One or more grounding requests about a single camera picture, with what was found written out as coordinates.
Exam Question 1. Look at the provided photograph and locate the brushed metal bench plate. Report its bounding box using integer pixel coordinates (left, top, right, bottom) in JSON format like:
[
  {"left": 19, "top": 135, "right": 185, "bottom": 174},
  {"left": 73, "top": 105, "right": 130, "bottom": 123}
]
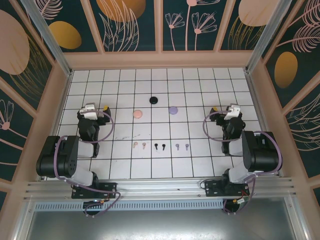
[{"left": 14, "top": 209, "right": 307, "bottom": 240}]

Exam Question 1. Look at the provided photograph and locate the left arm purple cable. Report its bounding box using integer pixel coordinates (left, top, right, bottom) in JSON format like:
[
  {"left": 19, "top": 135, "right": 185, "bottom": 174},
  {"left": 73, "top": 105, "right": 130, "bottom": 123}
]
[{"left": 53, "top": 109, "right": 121, "bottom": 218}]

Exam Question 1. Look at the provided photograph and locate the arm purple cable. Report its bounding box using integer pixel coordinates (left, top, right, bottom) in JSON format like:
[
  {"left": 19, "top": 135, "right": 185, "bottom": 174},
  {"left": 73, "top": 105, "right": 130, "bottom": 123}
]
[
  {"left": 53, "top": 109, "right": 121, "bottom": 218},
  {"left": 202, "top": 111, "right": 283, "bottom": 216}
]

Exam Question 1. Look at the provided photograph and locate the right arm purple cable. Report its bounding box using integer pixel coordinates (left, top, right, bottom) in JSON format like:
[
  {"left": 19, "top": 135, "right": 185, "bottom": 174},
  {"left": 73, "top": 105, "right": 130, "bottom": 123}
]
[{"left": 202, "top": 111, "right": 283, "bottom": 216}]

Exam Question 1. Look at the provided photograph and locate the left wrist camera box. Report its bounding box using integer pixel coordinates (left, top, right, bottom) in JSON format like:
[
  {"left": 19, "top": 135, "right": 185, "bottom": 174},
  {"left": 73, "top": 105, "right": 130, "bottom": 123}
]
[{"left": 79, "top": 102, "right": 99, "bottom": 120}]

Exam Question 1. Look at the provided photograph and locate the aluminium table side rail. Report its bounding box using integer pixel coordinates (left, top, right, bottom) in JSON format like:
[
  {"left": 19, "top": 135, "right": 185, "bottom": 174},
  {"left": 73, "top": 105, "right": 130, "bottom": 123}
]
[
  {"left": 243, "top": 69, "right": 283, "bottom": 177},
  {"left": 37, "top": 72, "right": 73, "bottom": 181}
]

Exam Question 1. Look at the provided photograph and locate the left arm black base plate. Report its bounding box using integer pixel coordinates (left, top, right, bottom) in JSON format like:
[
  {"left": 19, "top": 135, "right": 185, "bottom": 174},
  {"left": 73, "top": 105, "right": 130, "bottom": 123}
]
[{"left": 71, "top": 182, "right": 118, "bottom": 200}]

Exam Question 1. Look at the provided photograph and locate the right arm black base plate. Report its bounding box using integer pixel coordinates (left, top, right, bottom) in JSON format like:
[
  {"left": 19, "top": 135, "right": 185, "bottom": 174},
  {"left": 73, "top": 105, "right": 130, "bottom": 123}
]
[{"left": 204, "top": 180, "right": 251, "bottom": 198}]

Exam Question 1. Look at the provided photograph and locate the power connector with red wires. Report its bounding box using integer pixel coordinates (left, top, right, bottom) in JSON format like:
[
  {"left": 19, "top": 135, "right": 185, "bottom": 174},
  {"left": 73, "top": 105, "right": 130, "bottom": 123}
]
[
  {"left": 233, "top": 190, "right": 251, "bottom": 205},
  {"left": 98, "top": 192, "right": 117, "bottom": 205}
]

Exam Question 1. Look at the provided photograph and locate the aluminium frame post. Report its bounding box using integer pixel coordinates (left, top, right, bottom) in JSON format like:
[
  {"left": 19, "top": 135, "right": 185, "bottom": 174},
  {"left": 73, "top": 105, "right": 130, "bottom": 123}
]
[
  {"left": 19, "top": 0, "right": 74, "bottom": 77},
  {"left": 244, "top": 0, "right": 286, "bottom": 73}
]

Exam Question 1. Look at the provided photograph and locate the aluminium mounting rail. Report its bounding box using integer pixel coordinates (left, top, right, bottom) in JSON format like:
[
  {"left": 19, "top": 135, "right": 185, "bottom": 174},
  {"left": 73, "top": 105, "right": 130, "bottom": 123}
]
[{"left": 23, "top": 176, "right": 299, "bottom": 201}]

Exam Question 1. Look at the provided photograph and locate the slotted grey cable duct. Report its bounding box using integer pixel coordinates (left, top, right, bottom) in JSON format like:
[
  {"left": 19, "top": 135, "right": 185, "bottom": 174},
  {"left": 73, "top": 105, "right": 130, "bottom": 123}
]
[{"left": 33, "top": 199, "right": 226, "bottom": 211}]

